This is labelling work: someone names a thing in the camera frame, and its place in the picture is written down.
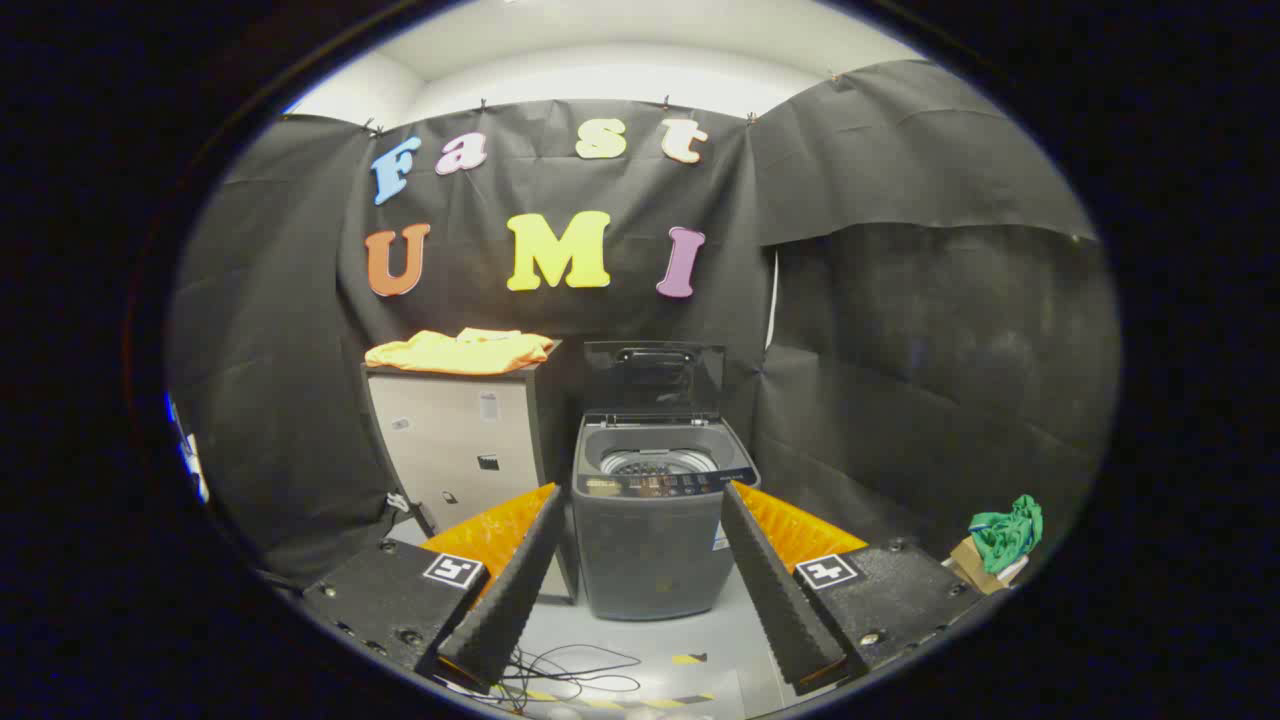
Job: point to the orange polo shirt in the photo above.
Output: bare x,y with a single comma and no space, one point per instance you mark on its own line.
460,352

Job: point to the small cardboard box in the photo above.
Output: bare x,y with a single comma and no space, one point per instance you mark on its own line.
965,562

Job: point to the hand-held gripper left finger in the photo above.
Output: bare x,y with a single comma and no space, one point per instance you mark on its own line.
510,600

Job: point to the grey washing machine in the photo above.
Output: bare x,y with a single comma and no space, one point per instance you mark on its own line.
650,550

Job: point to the grey cabinet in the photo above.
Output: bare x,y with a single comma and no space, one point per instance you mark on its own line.
450,430

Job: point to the dark transparent washing machine lid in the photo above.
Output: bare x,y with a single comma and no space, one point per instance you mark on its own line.
655,380

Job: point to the yellow black tape strip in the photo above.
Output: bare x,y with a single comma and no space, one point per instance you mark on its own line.
640,702

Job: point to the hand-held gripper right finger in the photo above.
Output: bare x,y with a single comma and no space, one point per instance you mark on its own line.
775,600

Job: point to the green cloth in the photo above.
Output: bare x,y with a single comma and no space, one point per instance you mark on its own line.
1010,535

